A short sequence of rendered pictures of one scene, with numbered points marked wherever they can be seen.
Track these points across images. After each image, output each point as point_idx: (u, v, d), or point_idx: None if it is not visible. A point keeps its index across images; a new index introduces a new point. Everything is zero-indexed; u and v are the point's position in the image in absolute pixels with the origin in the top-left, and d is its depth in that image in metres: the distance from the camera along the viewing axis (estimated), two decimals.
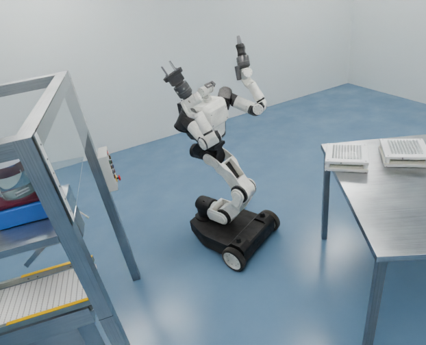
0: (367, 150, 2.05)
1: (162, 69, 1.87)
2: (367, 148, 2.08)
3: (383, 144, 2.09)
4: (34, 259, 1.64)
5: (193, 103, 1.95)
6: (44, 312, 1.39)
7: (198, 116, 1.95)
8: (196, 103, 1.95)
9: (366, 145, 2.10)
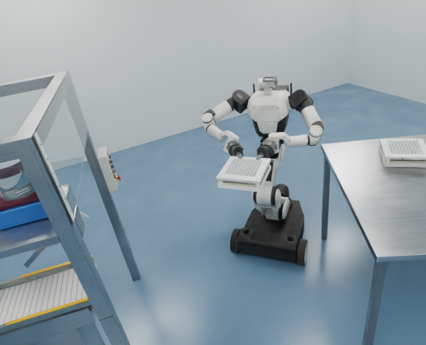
0: (242, 179, 1.75)
1: (241, 155, 1.95)
2: (249, 180, 1.73)
3: (383, 144, 2.09)
4: (34, 259, 1.64)
5: (226, 143, 2.17)
6: (44, 312, 1.39)
7: (218, 137, 2.20)
8: (224, 145, 2.19)
9: (255, 180, 1.72)
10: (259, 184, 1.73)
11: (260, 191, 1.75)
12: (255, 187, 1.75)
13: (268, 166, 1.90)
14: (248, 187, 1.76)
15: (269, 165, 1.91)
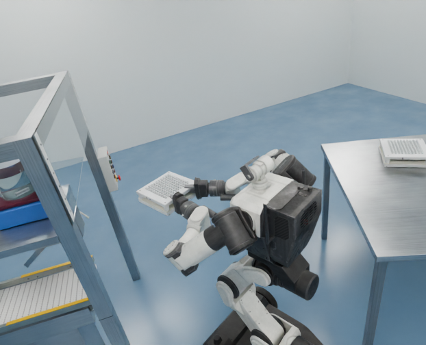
0: (148, 183, 1.85)
1: (187, 186, 1.75)
2: (143, 186, 1.83)
3: (383, 144, 2.09)
4: (34, 259, 1.64)
5: None
6: (44, 312, 1.39)
7: None
8: None
9: (139, 189, 1.81)
10: (138, 195, 1.81)
11: (139, 201, 1.83)
12: None
13: (164, 209, 1.68)
14: None
15: (164, 210, 1.68)
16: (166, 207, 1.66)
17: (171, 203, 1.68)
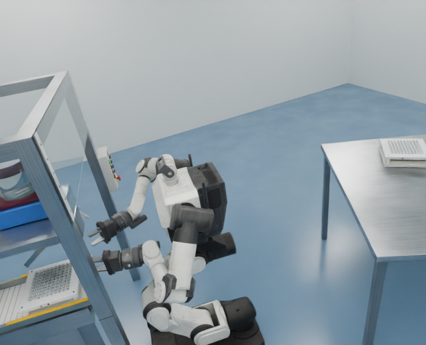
0: (22, 295, 1.45)
1: (92, 234, 1.57)
2: (20, 302, 1.41)
3: (383, 144, 2.09)
4: (34, 259, 1.64)
5: None
6: (44, 312, 1.39)
7: (133, 195, 1.78)
8: None
9: (18, 307, 1.39)
10: (21, 314, 1.39)
11: None
12: None
13: (74, 300, 1.43)
14: None
15: (76, 300, 1.43)
16: (77, 296, 1.43)
17: (79, 289, 1.45)
